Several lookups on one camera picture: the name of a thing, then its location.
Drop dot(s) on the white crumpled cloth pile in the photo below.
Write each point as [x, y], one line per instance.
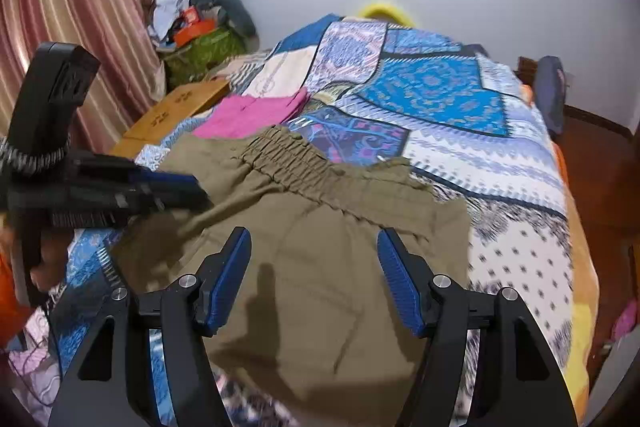
[167, 14]

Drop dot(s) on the blue patchwork quilt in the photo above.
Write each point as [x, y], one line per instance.
[430, 107]

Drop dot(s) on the wooden lap desk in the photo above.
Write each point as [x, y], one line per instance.
[175, 104]

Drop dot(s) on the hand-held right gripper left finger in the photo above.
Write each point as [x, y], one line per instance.
[230, 282]

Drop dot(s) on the brown wooden bedpost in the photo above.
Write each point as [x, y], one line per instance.
[525, 69]

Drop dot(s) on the orange box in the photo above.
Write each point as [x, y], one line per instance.
[195, 32]

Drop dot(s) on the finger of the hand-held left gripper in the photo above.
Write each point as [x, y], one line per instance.
[165, 181]
[175, 202]

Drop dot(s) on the grey plush pillow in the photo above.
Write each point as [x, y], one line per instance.
[235, 7]

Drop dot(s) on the person's left hand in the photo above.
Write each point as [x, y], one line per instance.
[52, 259]

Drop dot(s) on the grey backpack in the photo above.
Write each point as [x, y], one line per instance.
[550, 97]

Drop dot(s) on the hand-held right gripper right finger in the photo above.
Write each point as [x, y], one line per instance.
[397, 287]

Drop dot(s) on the pink item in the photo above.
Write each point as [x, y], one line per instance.
[625, 322]

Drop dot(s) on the green patterned cloth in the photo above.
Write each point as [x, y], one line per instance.
[205, 52]

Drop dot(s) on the pink cloth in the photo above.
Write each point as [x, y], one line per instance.
[250, 117]

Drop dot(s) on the olive green pants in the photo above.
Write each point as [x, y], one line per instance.
[325, 282]

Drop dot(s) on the yellow curved foam pad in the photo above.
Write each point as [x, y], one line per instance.
[382, 7]

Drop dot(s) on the white floral cloth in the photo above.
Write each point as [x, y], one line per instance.
[30, 367]

